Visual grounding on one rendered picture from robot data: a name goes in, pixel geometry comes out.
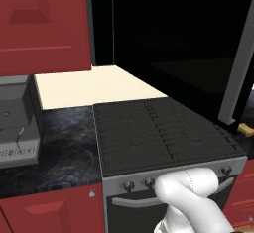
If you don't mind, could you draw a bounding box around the black microwave door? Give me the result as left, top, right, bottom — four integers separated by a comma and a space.
111, 0, 254, 135

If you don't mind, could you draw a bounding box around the black microwave oven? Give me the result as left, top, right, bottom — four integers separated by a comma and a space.
89, 0, 115, 67

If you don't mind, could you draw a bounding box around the yellow sponge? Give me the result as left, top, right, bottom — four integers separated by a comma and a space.
237, 122, 254, 138

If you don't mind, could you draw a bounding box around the black hob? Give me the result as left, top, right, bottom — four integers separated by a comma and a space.
92, 96, 248, 178

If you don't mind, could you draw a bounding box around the dark oven knob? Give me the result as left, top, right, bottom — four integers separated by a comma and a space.
219, 165, 233, 177
142, 176, 156, 189
122, 179, 136, 193

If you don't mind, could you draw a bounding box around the grey oven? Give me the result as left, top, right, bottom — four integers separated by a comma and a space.
101, 155, 249, 233

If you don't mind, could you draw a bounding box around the grey coffee machine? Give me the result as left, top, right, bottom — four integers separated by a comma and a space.
0, 74, 43, 170

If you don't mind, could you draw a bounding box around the red base cupboard door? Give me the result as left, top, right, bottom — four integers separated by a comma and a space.
221, 168, 254, 229
0, 182, 107, 233

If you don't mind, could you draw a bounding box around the grey oven door handle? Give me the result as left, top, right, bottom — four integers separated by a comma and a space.
111, 176, 236, 209

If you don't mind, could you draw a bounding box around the red wall cupboard door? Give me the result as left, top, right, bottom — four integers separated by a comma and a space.
0, 0, 93, 77

